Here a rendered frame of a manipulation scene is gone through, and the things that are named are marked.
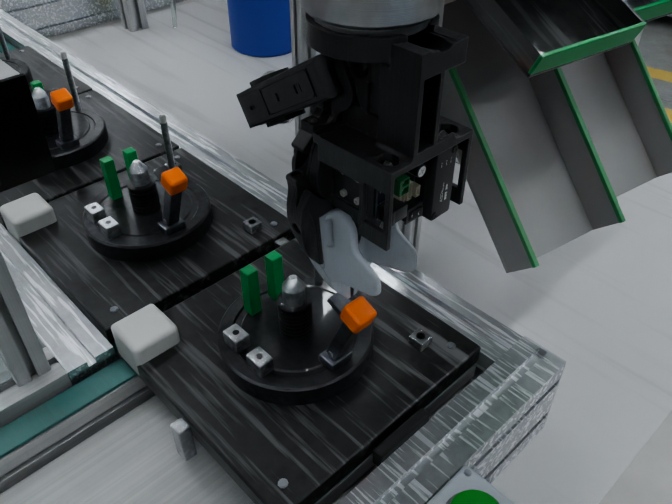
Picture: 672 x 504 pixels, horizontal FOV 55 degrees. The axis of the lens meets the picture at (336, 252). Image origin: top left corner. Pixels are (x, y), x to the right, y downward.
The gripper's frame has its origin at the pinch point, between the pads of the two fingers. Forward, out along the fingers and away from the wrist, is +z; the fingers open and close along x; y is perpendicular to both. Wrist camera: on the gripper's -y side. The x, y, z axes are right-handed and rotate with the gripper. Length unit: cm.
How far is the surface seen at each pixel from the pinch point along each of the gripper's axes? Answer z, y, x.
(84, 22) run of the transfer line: 21, -123, 35
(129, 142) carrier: 12, -49, 7
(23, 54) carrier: 12, -89, 10
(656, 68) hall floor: 108, -93, 322
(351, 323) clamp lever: 2.8, 2.0, -1.0
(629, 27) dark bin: -12.0, 3.5, 30.6
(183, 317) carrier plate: 12.0, -16.0, -5.7
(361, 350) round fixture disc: 10.0, 0.0, 2.4
